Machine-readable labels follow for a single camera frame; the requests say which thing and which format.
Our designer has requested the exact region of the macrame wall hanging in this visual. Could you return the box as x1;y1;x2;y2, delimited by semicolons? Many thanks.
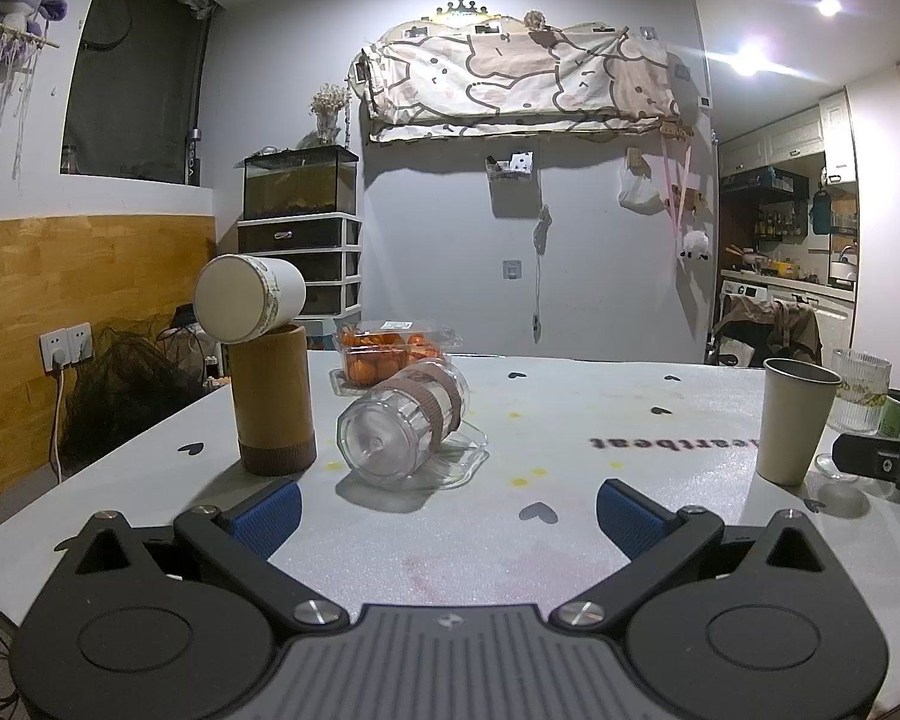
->
0;0;68;200

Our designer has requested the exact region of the glass fish tank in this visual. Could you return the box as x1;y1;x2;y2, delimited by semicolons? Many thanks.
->
242;146;359;220

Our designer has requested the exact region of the vase of dried flowers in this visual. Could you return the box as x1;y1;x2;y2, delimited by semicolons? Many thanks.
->
310;82;351;145

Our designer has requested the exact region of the clear plastic cup brown band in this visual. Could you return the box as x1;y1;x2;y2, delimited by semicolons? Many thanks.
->
335;358;491;490

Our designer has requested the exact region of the chair with clothes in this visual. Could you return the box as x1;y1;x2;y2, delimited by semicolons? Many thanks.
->
712;292;824;368

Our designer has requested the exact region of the white plastic drawer unit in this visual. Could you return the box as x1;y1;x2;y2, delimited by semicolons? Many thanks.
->
237;213;364;318

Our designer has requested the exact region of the white wall socket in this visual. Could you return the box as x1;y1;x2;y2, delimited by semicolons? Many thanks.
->
39;322;93;372

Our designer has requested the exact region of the white plastic bag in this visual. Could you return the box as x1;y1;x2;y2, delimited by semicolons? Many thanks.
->
619;165;662;212

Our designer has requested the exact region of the ribbed glass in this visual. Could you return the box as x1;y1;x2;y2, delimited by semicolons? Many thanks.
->
816;349;892;481

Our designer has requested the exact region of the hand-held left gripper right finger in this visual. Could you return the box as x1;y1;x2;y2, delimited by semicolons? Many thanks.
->
552;477;846;634

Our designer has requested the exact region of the printed blanket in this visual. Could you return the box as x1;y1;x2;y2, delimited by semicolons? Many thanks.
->
350;22;681;143

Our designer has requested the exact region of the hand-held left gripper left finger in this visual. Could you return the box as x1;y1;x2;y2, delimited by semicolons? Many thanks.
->
58;478;351;635

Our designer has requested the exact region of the black net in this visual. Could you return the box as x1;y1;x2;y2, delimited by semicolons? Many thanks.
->
64;322;211;466

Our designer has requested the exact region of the white washing machine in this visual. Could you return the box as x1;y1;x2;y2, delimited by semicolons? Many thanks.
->
718;277;856;352

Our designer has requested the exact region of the white power cable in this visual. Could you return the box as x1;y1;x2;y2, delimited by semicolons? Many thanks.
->
49;366;66;485

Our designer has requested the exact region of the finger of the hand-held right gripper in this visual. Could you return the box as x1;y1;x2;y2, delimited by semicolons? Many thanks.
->
831;431;900;515

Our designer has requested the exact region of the beige paper cup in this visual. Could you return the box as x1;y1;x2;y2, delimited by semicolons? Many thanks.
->
755;358;843;486

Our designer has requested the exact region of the white cylinder cup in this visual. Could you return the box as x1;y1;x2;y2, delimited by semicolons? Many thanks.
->
195;254;306;344

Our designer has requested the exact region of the bamboo cylinder cup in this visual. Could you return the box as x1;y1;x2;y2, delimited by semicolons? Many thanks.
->
227;322;318;477

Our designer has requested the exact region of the clear box of oranges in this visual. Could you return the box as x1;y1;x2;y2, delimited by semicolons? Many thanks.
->
330;319;464;396

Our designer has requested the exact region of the dark window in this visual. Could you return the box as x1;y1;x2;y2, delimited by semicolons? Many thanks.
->
61;0;218;187

